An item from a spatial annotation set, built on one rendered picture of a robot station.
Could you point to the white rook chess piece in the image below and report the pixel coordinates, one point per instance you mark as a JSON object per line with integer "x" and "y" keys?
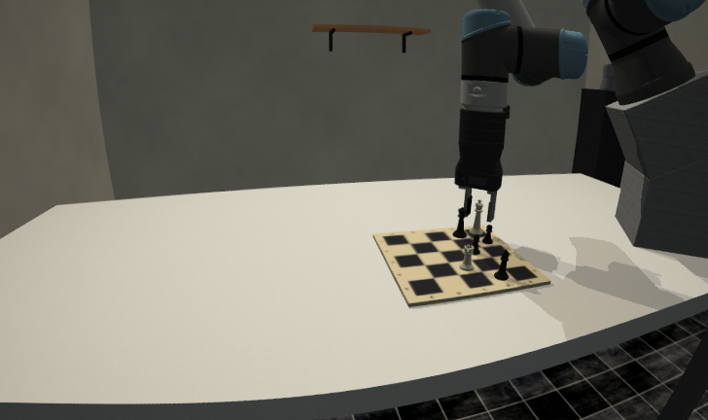
{"x": 467, "y": 262}

